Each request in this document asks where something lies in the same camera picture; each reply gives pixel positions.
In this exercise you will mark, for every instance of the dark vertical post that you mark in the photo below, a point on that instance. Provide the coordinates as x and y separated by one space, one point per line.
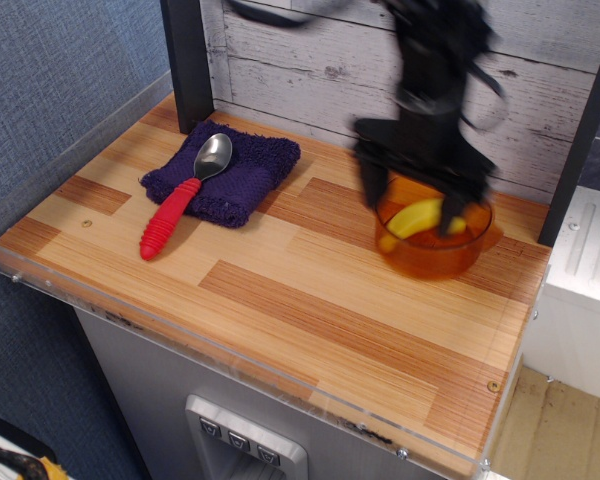
574 164
187 52

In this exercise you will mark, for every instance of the orange transparent plastic bowl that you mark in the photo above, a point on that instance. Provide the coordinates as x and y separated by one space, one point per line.
442 263

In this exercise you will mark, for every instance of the dark left vertical post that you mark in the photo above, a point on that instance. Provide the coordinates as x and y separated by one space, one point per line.
187 52

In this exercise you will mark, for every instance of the grey cabinet with button panel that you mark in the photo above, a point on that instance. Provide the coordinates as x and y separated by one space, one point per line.
192 420

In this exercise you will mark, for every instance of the purple folded cloth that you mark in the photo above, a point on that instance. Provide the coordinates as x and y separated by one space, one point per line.
258 166

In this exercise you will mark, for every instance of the red handled metal spoon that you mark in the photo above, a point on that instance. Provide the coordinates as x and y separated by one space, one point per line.
212 159

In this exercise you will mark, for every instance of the yellow toy banana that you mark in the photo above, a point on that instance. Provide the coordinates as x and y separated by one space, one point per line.
418 225

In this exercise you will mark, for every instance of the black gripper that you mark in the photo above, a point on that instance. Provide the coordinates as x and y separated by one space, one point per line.
424 143

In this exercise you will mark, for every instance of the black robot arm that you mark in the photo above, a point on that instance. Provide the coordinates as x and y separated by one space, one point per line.
439 42

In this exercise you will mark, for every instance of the dark right vertical post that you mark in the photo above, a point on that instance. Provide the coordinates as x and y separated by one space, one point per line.
574 164

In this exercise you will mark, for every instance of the white ribbed appliance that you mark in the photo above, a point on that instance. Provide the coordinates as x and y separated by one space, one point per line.
574 265

